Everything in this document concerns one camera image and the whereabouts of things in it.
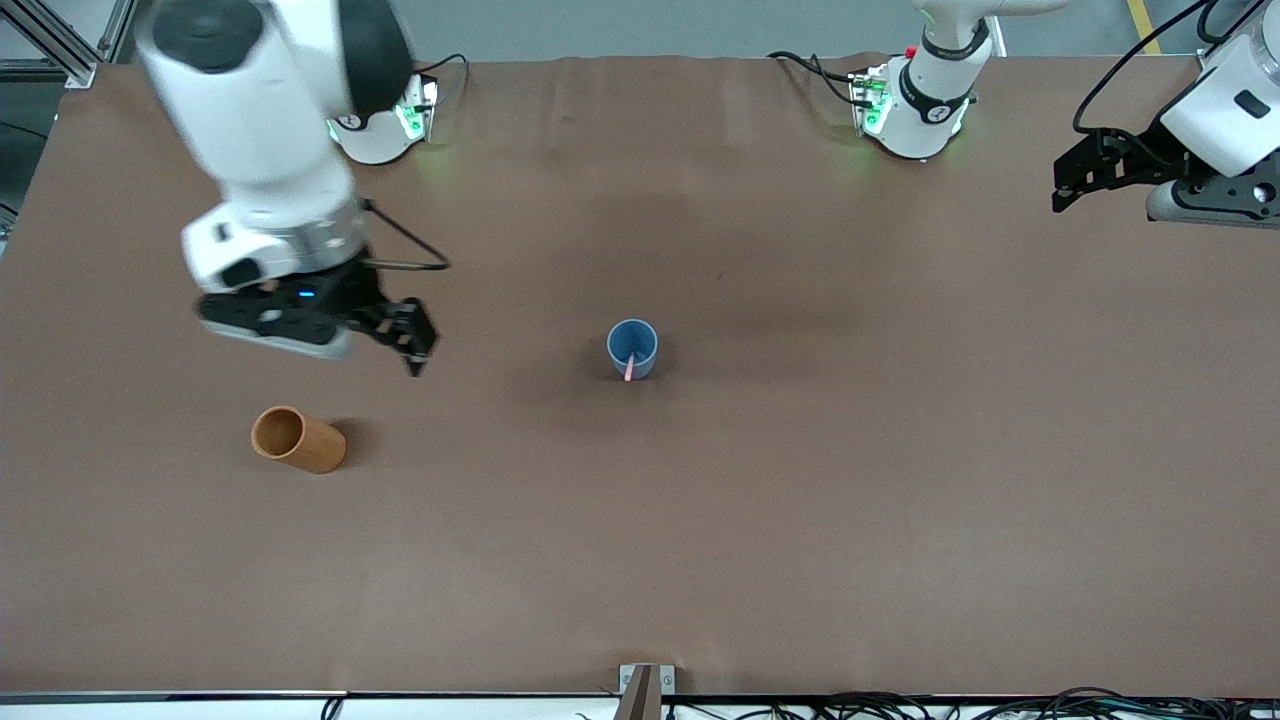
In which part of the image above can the black floor cable bundle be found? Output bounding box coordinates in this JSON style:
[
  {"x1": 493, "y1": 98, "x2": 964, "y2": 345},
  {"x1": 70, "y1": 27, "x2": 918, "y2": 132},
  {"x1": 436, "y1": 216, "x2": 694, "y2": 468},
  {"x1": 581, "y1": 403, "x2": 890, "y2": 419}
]
[{"x1": 660, "y1": 686, "x2": 1280, "y2": 720}]

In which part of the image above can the metal table edge bracket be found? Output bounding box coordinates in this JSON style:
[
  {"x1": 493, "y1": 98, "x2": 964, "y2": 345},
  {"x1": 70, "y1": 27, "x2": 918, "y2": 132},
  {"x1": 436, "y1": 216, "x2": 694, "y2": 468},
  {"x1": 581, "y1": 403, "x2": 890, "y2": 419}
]
[{"x1": 618, "y1": 664, "x2": 676, "y2": 720}]

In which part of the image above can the brown table cover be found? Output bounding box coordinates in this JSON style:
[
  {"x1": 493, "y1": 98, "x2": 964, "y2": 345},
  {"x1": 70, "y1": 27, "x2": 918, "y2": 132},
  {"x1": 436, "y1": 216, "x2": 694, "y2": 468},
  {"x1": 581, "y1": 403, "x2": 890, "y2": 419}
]
[{"x1": 0, "y1": 55, "x2": 1280, "y2": 699}]

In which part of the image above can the blue plastic cup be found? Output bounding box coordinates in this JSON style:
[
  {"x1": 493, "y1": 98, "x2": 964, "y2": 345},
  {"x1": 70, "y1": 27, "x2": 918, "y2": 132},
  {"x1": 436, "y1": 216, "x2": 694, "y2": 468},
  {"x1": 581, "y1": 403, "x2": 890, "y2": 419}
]
[{"x1": 607, "y1": 319, "x2": 660, "y2": 382}]

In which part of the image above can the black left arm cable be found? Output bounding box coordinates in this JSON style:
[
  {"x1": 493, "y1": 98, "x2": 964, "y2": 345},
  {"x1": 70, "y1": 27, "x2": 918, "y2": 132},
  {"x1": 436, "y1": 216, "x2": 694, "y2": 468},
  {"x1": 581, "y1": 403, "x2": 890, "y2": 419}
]
[{"x1": 1073, "y1": 0, "x2": 1216, "y2": 136}]

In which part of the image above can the black left base cable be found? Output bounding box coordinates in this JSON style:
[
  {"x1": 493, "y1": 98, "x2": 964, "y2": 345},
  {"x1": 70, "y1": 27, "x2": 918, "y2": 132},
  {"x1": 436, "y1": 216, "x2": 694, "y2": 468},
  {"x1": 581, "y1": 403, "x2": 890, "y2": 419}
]
[{"x1": 768, "y1": 50, "x2": 863, "y2": 106}]

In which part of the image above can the brown cylindrical cup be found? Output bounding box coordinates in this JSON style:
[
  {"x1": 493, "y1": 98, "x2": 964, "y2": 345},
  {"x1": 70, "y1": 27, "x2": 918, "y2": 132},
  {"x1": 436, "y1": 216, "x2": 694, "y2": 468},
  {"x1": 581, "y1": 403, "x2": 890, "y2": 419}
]
[{"x1": 250, "y1": 405, "x2": 348, "y2": 475}]

